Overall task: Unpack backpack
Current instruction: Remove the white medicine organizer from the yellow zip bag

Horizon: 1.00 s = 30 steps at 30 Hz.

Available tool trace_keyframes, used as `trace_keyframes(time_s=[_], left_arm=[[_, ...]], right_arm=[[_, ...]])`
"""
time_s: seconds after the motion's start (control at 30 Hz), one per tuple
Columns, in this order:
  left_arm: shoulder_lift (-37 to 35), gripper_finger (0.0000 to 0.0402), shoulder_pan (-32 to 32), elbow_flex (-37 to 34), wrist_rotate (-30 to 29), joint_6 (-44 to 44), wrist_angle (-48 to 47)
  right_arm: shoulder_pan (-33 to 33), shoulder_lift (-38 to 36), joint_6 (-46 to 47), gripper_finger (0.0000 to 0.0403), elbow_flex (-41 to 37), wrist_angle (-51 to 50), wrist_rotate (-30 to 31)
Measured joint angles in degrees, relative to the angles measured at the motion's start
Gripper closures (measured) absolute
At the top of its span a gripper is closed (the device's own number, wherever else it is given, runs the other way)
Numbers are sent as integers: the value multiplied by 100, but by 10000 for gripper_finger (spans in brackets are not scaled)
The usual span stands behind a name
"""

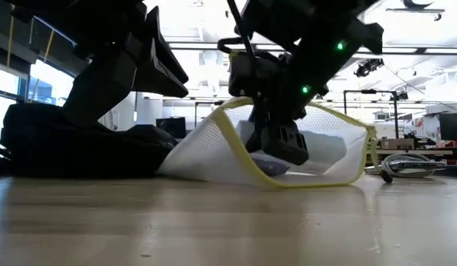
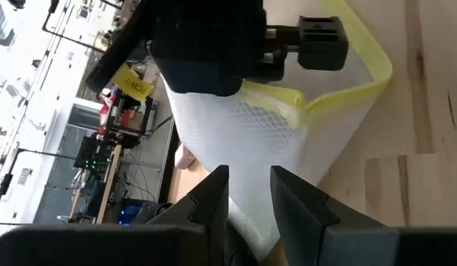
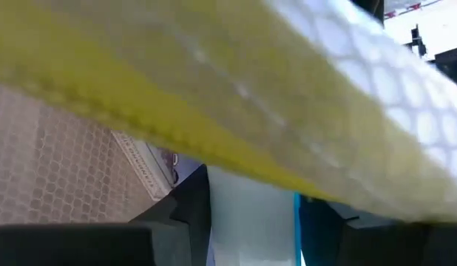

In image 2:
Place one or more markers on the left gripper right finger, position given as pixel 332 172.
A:
pixel 298 207

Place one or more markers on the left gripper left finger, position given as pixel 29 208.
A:
pixel 210 199

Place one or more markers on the black pipe stand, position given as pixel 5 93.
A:
pixel 6 183

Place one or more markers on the blue-lit computer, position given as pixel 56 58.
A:
pixel 128 214

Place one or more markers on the black rack with red items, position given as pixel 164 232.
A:
pixel 125 114

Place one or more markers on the black aluminium table frame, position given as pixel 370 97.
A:
pixel 172 166

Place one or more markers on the black computer green lights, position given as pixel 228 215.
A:
pixel 89 157

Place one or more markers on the wooden plank table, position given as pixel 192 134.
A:
pixel 107 184

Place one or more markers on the yellow PCB label tag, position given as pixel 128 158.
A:
pixel 134 84

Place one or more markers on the white mesh pouch yellow trim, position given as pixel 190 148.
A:
pixel 250 140

